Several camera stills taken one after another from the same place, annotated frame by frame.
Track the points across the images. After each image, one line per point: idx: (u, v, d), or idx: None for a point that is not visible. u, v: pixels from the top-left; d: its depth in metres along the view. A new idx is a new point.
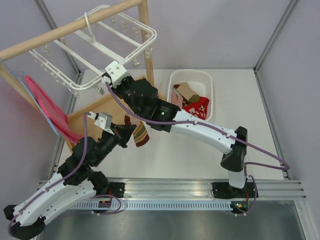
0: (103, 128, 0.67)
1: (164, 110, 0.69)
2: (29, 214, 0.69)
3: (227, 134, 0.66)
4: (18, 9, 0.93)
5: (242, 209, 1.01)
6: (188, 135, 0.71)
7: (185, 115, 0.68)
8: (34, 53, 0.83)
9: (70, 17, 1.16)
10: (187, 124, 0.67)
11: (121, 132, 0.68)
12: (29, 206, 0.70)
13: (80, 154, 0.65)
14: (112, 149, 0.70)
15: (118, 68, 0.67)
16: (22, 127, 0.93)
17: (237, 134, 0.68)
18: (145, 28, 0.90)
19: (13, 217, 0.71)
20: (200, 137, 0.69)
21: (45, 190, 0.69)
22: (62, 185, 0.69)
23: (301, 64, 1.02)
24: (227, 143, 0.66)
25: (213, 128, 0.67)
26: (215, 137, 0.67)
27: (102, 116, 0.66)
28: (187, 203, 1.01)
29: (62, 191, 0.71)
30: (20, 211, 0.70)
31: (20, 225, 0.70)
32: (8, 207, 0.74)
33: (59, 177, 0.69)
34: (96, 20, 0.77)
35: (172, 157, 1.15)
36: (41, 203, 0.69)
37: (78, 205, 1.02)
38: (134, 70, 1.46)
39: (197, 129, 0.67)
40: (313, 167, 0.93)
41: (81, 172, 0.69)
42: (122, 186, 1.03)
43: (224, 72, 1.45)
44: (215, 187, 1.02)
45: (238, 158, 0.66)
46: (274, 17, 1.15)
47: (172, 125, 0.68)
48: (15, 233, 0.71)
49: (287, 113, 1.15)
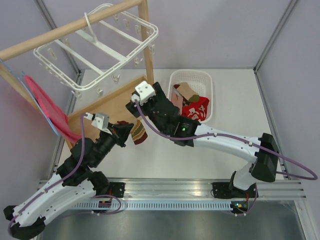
0: (101, 128, 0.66)
1: (185, 126, 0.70)
2: (28, 215, 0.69)
3: (249, 142, 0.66)
4: (17, 9, 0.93)
5: (242, 209, 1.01)
6: (211, 147, 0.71)
7: (206, 128, 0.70)
8: (38, 55, 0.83)
9: (70, 16, 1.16)
10: (207, 136, 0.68)
11: (118, 132, 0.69)
12: (28, 207, 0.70)
13: (78, 155, 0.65)
14: (110, 149, 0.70)
15: (147, 88, 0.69)
16: (22, 127, 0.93)
17: (261, 141, 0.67)
18: (146, 24, 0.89)
19: (13, 218, 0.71)
20: (223, 148, 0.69)
21: (44, 191, 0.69)
22: (61, 185, 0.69)
23: (301, 64, 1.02)
24: (250, 151, 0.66)
25: (234, 138, 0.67)
26: (237, 147, 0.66)
27: (99, 116, 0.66)
28: (187, 203, 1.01)
29: (62, 192, 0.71)
30: (19, 212, 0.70)
31: (19, 226, 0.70)
32: (8, 207, 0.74)
33: (58, 178, 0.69)
34: (96, 20, 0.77)
35: (172, 158, 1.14)
36: (40, 204, 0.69)
37: (78, 205, 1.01)
38: (135, 70, 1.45)
39: (218, 141, 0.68)
40: (313, 167, 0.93)
41: (80, 171, 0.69)
42: (122, 186, 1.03)
43: (224, 72, 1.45)
44: (215, 187, 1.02)
45: (266, 167, 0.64)
46: (274, 16, 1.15)
47: (194, 140, 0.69)
48: (15, 234, 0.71)
49: (287, 114, 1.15)
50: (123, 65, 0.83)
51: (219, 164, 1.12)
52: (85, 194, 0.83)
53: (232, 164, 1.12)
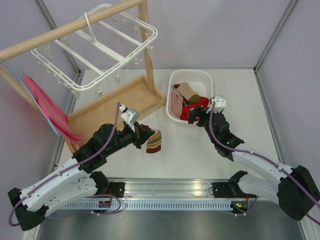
0: (128, 122, 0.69)
1: (230, 140, 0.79)
2: (40, 197, 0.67)
3: (279, 167, 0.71)
4: (18, 9, 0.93)
5: (242, 209, 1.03)
6: (245, 164, 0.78)
7: (246, 146, 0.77)
8: (36, 54, 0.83)
9: (70, 17, 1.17)
10: (244, 152, 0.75)
11: (140, 132, 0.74)
12: (39, 189, 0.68)
13: (103, 139, 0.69)
14: (126, 145, 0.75)
15: (222, 102, 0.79)
16: (22, 127, 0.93)
17: (293, 171, 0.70)
18: (146, 26, 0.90)
19: (19, 201, 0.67)
20: (254, 167, 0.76)
21: (58, 174, 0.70)
22: (76, 169, 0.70)
23: (301, 63, 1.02)
24: (277, 175, 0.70)
25: (268, 161, 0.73)
26: (266, 169, 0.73)
27: (131, 110, 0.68)
28: (186, 203, 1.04)
29: (73, 179, 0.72)
30: (29, 193, 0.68)
31: (25, 210, 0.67)
32: (13, 190, 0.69)
33: (74, 163, 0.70)
34: (96, 20, 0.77)
35: (173, 157, 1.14)
36: (53, 186, 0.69)
37: (77, 205, 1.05)
38: (135, 70, 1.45)
39: (252, 159, 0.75)
40: (313, 167, 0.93)
41: (96, 159, 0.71)
42: (122, 186, 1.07)
43: (225, 72, 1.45)
44: (215, 187, 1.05)
45: (288, 195, 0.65)
46: (274, 16, 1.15)
47: (232, 152, 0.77)
48: (18, 218, 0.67)
49: (287, 113, 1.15)
50: (123, 66, 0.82)
51: (220, 164, 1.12)
52: (88, 190, 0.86)
53: (232, 164, 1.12)
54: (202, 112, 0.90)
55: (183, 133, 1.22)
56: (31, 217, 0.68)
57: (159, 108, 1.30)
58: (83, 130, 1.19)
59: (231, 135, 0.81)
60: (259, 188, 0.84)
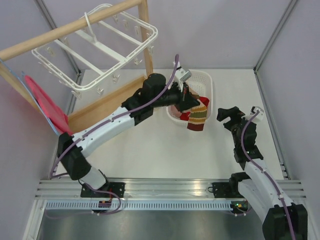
0: (179, 78, 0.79)
1: (250, 151, 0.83)
2: (93, 141, 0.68)
3: (280, 195, 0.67)
4: (18, 9, 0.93)
5: (242, 209, 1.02)
6: (254, 180, 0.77)
7: (263, 165, 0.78)
8: (36, 54, 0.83)
9: (70, 17, 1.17)
10: (256, 167, 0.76)
11: (186, 94, 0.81)
12: (92, 133, 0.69)
13: (150, 86, 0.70)
14: (169, 104, 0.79)
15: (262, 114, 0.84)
16: (22, 127, 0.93)
17: (291, 205, 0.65)
18: (146, 26, 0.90)
19: (73, 143, 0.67)
20: (258, 185, 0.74)
21: (110, 120, 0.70)
22: (127, 117, 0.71)
23: (301, 63, 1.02)
24: (275, 200, 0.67)
25: (273, 185, 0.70)
26: (268, 190, 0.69)
27: (184, 69, 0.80)
28: (186, 203, 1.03)
29: (121, 128, 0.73)
30: (82, 136, 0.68)
31: (79, 151, 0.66)
32: (64, 133, 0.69)
33: (124, 111, 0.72)
34: (96, 20, 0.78)
35: (173, 157, 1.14)
36: (106, 131, 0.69)
37: (78, 205, 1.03)
38: (135, 70, 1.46)
39: (260, 176, 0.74)
40: (313, 167, 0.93)
41: (143, 111, 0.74)
42: (122, 186, 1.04)
43: (224, 72, 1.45)
44: (215, 187, 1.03)
45: (274, 222, 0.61)
46: (274, 16, 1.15)
47: (247, 163, 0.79)
48: (71, 161, 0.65)
49: (287, 113, 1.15)
50: (123, 65, 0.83)
51: (220, 164, 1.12)
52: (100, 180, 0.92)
53: (232, 164, 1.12)
54: (236, 116, 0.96)
55: (183, 133, 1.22)
56: (82, 162, 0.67)
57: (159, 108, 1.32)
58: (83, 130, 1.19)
59: (254, 147, 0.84)
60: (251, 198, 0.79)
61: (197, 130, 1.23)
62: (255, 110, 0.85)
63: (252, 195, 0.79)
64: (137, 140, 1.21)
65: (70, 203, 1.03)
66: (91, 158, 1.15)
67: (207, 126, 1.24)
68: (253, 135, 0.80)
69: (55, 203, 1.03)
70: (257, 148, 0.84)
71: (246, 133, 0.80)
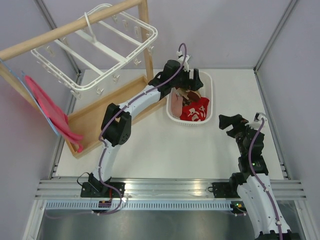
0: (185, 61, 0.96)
1: (256, 163, 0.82)
2: (136, 108, 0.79)
3: (278, 221, 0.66)
4: (17, 9, 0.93)
5: (242, 209, 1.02)
6: (254, 197, 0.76)
7: (266, 182, 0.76)
8: (36, 54, 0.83)
9: (70, 17, 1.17)
10: (259, 184, 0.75)
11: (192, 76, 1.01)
12: (134, 102, 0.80)
13: (170, 67, 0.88)
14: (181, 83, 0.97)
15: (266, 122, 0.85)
16: (22, 127, 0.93)
17: (287, 233, 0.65)
18: (146, 26, 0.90)
19: (121, 109, 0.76)
20: (258, 203, 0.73)
21: (145, 93, 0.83)
22: (156, 91, 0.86)
23: (301, 63, 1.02)
24: (271, 225, 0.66)
25: (273, 208, 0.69)
26: (266, 213, 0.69)
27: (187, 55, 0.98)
28: (186, 203, 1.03)
29: (150, 101, 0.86)
30: (127, 103, 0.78)
31: (128, 114, 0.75)
32: (110, 104, 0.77)
33: (151, 87, 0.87)
34: (96, 20, 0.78)
35: (173, 157, 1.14)
36: (144, 100, 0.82)
37: (78, 205, 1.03)
38: (135, 70, 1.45)
39: (261, 195, 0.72)
40: (313, 166, 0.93)
41: (166, 87, 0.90)
42: (122, 186, 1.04)
43: (225, 72, 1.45)
44: (215, 187, 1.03)
45: None
46: (274, 16, 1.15)
47: (251, 176, 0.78)
48: (122, 123, 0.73)
49: (287, 113, 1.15)
50: (123, 66, 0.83)
51: (220, 164, 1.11)
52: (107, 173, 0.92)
53: (232, 164, 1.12)
54: (239, 123, 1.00)
55: (183, 133, 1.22)
56: (130, 125, 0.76)
57: (159, 108, 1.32)
58: (84, 130, 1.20)
59: (259, 157, 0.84)
60: (249, 207, 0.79)
61: (197, 130, 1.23)
62: (259, 117, 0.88)
63: (250, 204, 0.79)
64: (137, 140, 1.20)
65: (70, 203, 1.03)
66: (91, 158, 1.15)
67: (207, 126, 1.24)
68: (259, 145, 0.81)
69: (55, 203, 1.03)
70: (263, 159, 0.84)
71: (254, 142, 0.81)
